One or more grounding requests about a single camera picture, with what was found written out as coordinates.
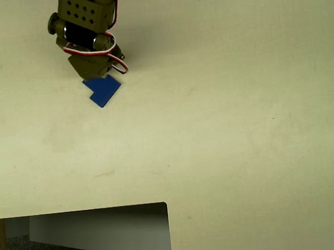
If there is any blue T-shaped block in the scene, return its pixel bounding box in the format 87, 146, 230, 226
81, 74, 124, 111

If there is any white red servo cable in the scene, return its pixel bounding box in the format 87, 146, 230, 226
58, 0, 130, 80

